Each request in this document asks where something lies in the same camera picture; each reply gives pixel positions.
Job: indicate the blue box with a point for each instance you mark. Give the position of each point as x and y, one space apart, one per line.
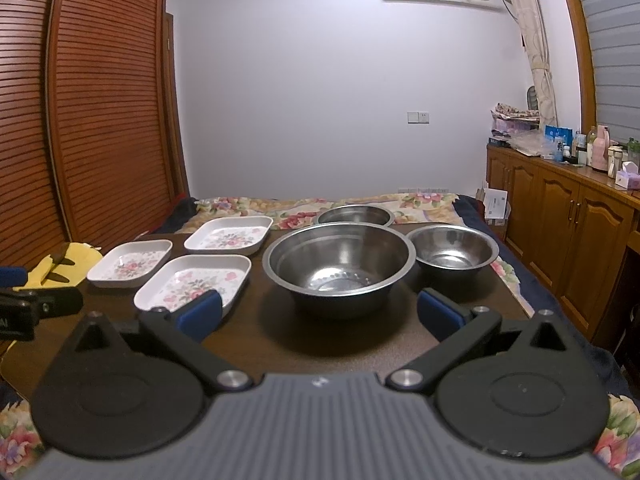
555 134

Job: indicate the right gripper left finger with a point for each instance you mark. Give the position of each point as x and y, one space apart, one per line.
179 335

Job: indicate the floral tray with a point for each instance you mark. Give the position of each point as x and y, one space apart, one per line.
233 235
130 265
186 278

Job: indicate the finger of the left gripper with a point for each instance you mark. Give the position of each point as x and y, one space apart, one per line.
13 276

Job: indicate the medium steel bowl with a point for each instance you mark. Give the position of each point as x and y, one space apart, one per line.
453 252

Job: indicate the window blind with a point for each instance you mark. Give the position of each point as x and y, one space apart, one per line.
613 30

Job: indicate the wall switch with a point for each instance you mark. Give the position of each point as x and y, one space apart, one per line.
414 118

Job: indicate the stack of folded cloths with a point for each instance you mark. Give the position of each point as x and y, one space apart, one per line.
507 120

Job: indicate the pink thermos jug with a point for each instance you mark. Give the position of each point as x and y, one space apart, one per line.
600 145

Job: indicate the dark blue blanket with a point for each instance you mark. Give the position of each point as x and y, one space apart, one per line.
532 297

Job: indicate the beige curtain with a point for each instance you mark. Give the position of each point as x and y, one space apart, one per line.
531 24

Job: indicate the floral bedspread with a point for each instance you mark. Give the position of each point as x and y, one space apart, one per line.
407 208

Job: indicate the wooden louvered wardrobe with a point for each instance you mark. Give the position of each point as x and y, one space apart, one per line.
90 141

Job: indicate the yellow plush toy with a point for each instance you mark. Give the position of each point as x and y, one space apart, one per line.
66 266

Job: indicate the large steel bowl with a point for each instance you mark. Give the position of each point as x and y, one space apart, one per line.
344 269

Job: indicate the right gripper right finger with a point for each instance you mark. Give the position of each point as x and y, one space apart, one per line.
463 335

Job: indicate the wooden sideboard cabinet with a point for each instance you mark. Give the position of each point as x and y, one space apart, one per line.
574 229

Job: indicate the white paper box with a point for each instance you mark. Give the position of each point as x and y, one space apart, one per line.
496 204

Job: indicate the purple tissue box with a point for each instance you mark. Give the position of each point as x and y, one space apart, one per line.
628 177

